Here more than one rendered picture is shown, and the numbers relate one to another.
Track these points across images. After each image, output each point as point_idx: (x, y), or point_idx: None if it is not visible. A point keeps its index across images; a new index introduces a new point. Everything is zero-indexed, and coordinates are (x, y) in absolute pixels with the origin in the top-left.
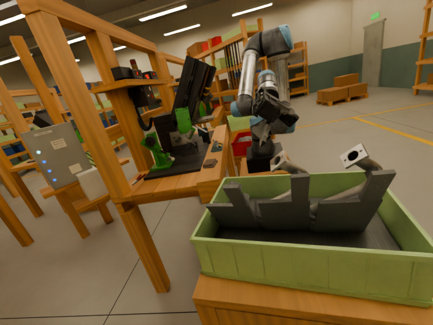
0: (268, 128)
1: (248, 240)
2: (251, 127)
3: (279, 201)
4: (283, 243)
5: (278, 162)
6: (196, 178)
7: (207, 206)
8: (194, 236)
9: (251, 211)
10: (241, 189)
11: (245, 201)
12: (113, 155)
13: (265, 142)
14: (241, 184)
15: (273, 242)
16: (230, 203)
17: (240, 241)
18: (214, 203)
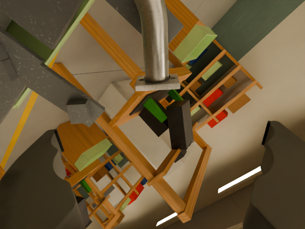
0: (77, 203)
1: (59, 43)
2: None
3: (77, 9)
4: (89, 2)
5: (149, 77)
6: None
7: (2, 121)
8: (14, 105)
9: (17, 40)
10: (87, 100)
11: (55, 73)
12: None
13: (56, 130)
14: (85, 105)
15: (81, 14)
16: (21, 91)
17: (55, 52)
18: (5, 115)
